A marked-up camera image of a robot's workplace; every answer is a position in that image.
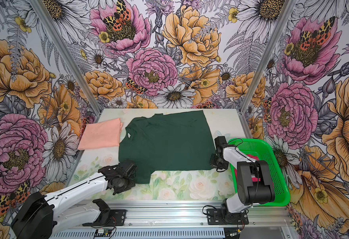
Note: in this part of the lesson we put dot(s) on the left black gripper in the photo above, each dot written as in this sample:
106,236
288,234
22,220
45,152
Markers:
130,184

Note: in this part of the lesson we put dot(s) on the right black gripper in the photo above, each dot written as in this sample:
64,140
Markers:
213,164

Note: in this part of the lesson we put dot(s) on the dark green t-shirt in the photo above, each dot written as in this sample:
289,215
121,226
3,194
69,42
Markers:
173,142

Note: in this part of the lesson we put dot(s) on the green plastic laundry basket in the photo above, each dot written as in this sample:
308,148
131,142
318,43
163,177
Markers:
263,151

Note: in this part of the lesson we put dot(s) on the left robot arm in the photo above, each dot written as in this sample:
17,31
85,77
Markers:
44,215

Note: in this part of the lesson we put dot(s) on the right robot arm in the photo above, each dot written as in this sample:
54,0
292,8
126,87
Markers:
249,195

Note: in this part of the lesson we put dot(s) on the magenta t-shirt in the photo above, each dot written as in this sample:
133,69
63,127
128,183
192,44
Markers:
246,169

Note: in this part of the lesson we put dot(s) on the folded peach t-shirt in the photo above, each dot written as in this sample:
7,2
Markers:
101,135

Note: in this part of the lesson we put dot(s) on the small green circuit board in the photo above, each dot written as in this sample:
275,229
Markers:
103,233

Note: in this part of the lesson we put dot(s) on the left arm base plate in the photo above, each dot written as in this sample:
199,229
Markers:
108,218

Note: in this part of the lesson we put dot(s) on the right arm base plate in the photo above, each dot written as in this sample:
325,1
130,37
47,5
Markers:
217,217

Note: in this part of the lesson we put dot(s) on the aluminium mounting rail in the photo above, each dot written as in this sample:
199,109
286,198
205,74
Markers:
188,220

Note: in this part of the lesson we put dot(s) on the right aluminium frame post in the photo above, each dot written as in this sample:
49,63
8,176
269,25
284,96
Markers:
273,40

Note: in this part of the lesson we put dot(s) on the aluminium frame post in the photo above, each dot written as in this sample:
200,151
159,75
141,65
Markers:
61,46
273,40

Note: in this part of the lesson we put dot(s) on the left aluminium frame post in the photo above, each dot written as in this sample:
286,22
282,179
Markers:
61,46

